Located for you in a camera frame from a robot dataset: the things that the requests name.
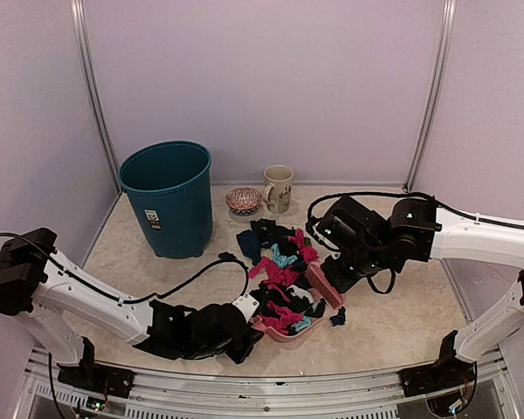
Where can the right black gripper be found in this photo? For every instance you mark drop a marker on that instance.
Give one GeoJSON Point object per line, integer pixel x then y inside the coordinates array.
{"type": "Point", "coordinates": [341, 283]}

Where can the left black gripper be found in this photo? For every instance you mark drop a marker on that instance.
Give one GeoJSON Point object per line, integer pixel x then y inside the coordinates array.
{"type": "Point", "coordinates": [239, 353]}

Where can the pink dustpan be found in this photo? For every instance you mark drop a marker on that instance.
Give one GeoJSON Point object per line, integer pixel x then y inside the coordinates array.
{"type": "Point", "coordinates": [283, 324]}

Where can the pink hand brush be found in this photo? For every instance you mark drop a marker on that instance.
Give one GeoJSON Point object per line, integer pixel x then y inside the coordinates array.
{"type": "Point", "coordinates": [318, 280]}

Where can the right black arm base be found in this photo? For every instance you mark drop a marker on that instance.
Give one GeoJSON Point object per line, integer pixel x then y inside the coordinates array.
{"type": "Point", "coordinates": [446, 372]}

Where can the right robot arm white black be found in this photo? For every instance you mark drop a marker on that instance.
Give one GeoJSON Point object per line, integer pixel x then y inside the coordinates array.
{"type": "Point", "coordinates": [421, 228]}

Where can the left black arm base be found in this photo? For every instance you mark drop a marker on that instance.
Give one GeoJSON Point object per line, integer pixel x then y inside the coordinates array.
{"type": "Point", "coordinates": [89, 375]}

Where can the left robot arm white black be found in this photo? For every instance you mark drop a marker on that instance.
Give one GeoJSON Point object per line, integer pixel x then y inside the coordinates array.
{"type": "Point", "coordinates": [38, 284]}

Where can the pile of coloured scraps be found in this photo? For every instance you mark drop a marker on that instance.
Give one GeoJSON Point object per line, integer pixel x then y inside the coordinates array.
{"type": "Point", "coordinates": [280, 256]}

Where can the dark blue scrap right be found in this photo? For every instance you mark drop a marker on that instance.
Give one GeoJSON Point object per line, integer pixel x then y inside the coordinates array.
{"type": "Point", "coordinates": [339, 319]}

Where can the beige ceramic mug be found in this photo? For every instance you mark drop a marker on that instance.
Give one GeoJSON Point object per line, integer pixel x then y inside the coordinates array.
{"type": "Point", "coordinates": [278, 188]}

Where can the patterned small bowl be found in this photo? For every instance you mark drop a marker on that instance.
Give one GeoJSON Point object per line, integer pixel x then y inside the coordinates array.
{"type": "Point", "coordinates": [243, 201]}

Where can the teal plastic bucket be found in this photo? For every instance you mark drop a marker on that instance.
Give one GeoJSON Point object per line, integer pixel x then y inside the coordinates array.
{"type": "Point", "coordinates": [168, 186]}

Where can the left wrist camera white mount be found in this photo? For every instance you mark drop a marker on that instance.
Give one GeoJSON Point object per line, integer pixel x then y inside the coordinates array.
{"type": "Point", "coordinates": [247, 305]}

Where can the aluminium front rail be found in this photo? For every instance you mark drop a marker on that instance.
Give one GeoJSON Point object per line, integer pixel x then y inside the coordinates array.
{"type": "Point", "coordinates": [162, 394]}

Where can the right aluminium corner post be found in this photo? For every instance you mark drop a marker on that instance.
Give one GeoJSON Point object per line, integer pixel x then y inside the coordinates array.
{"type": "Point", "coordinates": [434, 93]}

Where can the aluminium corner post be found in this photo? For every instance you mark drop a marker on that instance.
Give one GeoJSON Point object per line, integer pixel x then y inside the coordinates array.
{"type": "Point", "coordinates": [434, 93]}
{"type": "Point", "coordinates": [85, 56]}

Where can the left aluminium corner post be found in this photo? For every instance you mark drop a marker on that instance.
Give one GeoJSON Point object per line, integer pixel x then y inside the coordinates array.
{"type": "Point", "coordinates": [85, 56]}

